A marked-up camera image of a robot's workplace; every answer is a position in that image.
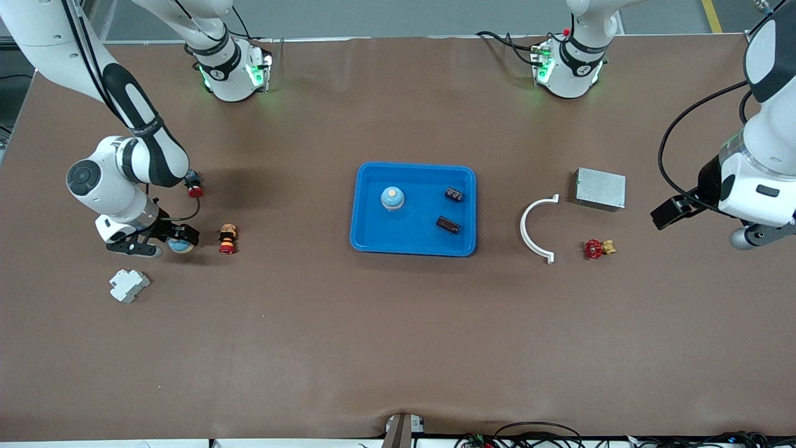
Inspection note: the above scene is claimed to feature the blue plastic tray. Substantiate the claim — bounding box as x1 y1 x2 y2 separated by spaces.
349 162 478 258

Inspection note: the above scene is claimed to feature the white circuit breaker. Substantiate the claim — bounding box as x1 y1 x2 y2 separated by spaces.
109 269 151 304

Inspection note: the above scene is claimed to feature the silver metal power supply box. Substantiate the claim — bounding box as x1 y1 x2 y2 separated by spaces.
574 167 627 213

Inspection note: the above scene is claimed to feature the red handle brass valve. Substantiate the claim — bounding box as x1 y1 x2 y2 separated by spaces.
583 238 617 261

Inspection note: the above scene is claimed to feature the white curved plastic bracket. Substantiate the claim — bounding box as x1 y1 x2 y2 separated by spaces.
520 194 560 265

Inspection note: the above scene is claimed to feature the black right base cable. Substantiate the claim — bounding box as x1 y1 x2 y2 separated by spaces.
230 5 287 66

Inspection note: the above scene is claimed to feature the black base cable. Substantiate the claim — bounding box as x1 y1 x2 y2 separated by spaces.
230 5 287 66
476 30 548 68

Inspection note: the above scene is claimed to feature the tangled cable bundle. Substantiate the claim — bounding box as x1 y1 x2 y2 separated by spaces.
634 431 796 448

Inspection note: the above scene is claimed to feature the black left base cable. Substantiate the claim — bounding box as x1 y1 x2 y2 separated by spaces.
476 30 548 68

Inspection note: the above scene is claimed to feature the black looped cable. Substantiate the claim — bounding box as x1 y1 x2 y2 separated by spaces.
494 421 584 448

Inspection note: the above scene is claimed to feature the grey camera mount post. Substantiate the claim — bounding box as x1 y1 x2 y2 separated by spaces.
381 413 425 448

